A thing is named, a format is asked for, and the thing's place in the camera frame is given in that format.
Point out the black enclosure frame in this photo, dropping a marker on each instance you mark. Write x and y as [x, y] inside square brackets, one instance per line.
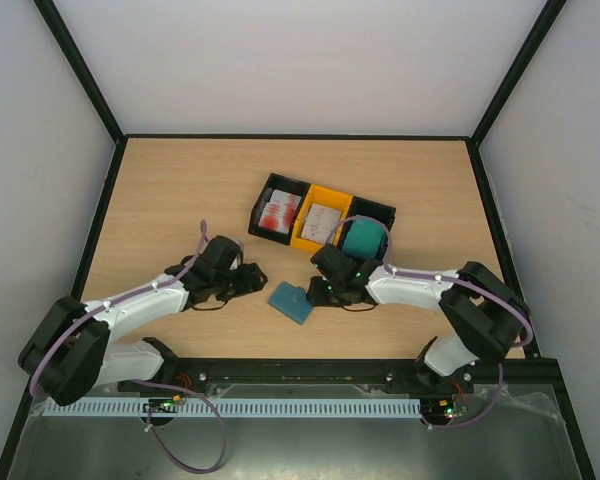
[541, 27]

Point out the white vip card stack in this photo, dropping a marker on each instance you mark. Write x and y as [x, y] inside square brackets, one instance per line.
[319, 222]

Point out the black bin with teal cards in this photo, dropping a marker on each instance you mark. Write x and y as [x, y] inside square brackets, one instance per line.
[369, 209]

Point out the red patterned card stack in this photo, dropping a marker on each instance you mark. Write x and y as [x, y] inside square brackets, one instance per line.
[279, 211]

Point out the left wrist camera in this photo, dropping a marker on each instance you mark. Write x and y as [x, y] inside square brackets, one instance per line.
[239, 256]

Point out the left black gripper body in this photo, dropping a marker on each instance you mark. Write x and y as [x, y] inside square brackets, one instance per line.
[220, 281]

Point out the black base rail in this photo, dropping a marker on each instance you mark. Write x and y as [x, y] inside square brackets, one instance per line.
[390, 375]

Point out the teal card stack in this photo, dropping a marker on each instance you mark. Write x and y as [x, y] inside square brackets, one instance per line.
[364, 239]

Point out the black bin with red cards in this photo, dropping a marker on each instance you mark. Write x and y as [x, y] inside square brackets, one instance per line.
[275, 181]

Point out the light blue slotted cable duct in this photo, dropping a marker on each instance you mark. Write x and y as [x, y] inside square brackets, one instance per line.
[239, 408]

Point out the blue card holder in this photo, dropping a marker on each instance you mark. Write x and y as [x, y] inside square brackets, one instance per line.
[291, 301]

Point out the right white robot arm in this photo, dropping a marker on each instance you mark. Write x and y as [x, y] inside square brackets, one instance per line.
[487, 317]

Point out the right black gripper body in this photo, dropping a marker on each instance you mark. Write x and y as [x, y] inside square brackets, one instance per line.
[321, 291]

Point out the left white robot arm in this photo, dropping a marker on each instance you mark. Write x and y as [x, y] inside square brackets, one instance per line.
[76, 346]

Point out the yellow bin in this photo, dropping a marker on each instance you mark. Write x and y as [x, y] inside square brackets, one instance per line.
[324, 196]

